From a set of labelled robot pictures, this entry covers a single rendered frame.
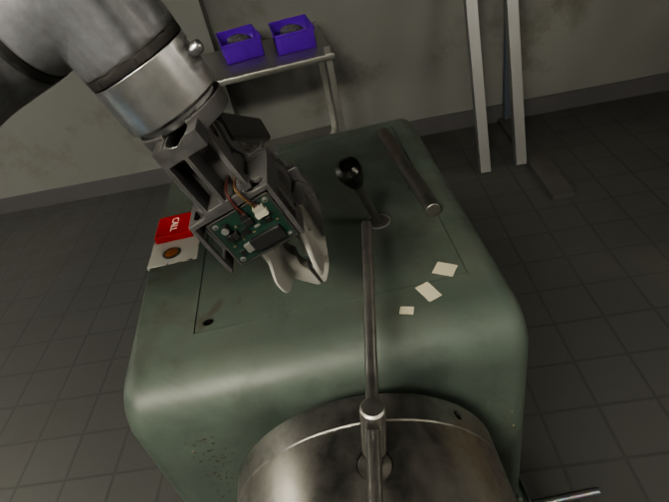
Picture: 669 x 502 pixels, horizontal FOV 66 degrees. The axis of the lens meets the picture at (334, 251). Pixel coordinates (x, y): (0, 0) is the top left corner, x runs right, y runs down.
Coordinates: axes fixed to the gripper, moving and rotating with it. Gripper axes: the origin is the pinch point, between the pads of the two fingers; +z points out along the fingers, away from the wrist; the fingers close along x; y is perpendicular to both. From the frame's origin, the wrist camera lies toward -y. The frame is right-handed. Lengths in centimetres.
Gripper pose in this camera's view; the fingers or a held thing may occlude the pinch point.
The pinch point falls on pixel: (315, 267)
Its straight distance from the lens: 50.8
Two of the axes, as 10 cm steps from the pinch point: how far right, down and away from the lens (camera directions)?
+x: 8.6, -4.6, -2.1
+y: 1.2, 5.9, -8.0
